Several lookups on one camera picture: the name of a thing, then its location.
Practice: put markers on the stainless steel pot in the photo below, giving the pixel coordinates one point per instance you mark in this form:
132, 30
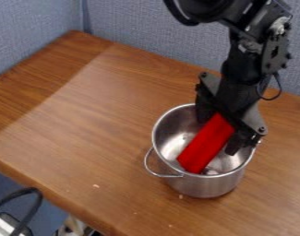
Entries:
171, 134

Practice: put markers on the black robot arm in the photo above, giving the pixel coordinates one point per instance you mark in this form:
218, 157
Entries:
258, 24

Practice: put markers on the red rectangular block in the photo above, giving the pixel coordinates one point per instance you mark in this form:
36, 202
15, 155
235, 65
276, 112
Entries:
206, 144

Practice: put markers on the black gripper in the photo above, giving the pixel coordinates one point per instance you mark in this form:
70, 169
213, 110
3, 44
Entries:
233, 96

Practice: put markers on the white object under table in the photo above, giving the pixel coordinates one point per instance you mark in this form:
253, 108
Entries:
74, 227

